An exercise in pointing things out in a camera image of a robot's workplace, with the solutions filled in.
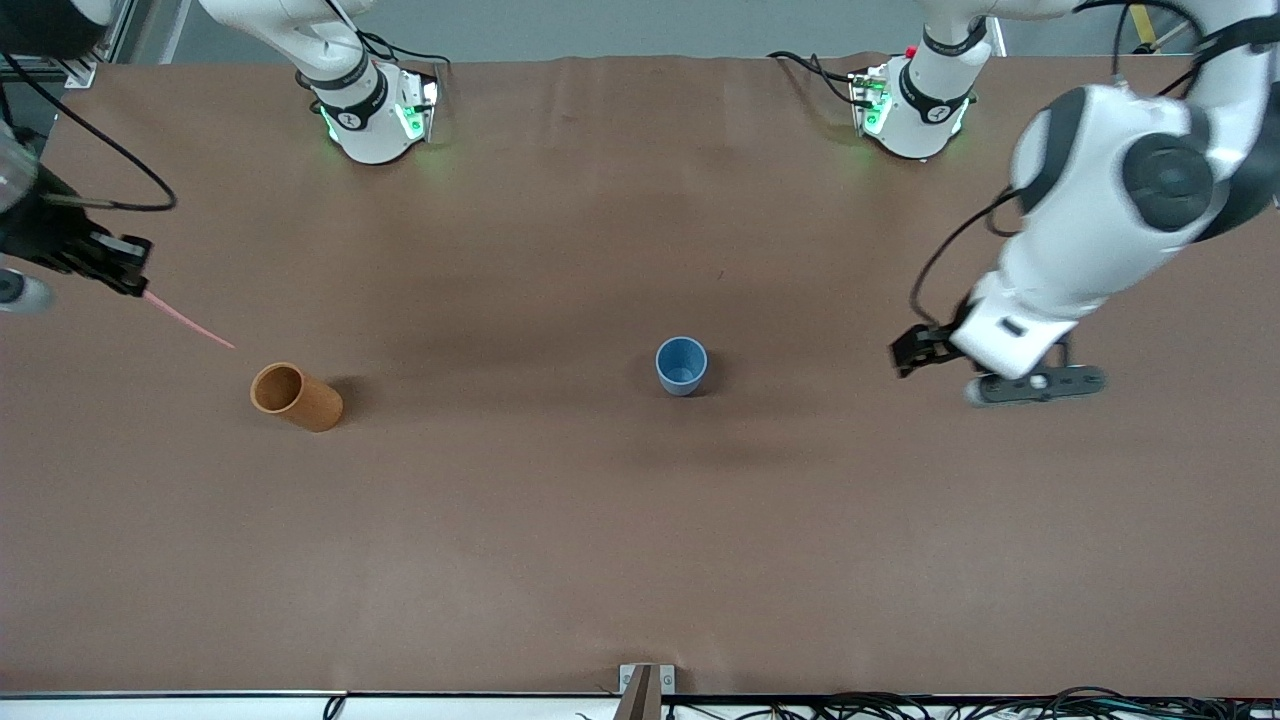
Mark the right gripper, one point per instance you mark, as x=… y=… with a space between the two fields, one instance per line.
x=45 y=236

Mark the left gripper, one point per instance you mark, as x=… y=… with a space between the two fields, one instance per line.
x=932 y=344

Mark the pink chopstick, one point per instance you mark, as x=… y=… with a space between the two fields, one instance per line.
x=190 y=322

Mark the blue cup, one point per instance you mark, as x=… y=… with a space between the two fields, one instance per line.
x=682 y=375

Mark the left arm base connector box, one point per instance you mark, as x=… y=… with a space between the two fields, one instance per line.
x=868 y=100

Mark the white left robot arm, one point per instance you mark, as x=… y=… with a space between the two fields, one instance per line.
x=1100 y=200

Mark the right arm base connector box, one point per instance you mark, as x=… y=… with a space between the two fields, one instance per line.
x=420 y=105

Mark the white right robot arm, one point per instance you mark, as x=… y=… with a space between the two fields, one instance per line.
x=365 y=130

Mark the orange cylindrical cup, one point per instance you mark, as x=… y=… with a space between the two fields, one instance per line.
x=310 y=405

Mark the brown table cover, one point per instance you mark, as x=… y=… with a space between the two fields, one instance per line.
x=600 y=550

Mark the aluminium frame profile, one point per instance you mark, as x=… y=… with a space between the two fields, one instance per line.
x=75 y=70

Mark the silver metal bracket plate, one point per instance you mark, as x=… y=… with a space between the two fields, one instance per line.
x=668 y=678

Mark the brown camera post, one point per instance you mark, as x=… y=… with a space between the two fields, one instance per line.
x=640 y=700

